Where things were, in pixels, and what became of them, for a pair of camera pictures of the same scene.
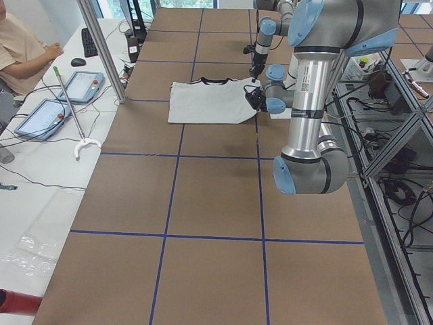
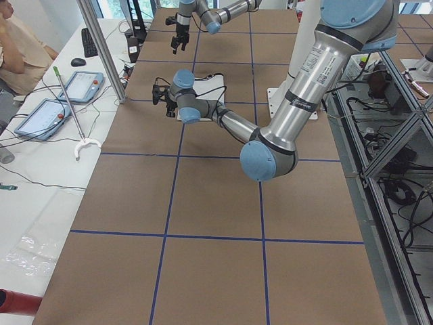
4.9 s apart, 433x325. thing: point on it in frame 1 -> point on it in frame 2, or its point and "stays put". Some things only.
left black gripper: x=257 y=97 -> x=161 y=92
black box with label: x=134 y=48 stays put
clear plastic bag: x=32 y=258 stays put
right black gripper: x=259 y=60 -> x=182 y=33
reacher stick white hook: x=84 y=141 stays put
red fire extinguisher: x=13 y=302 stays put
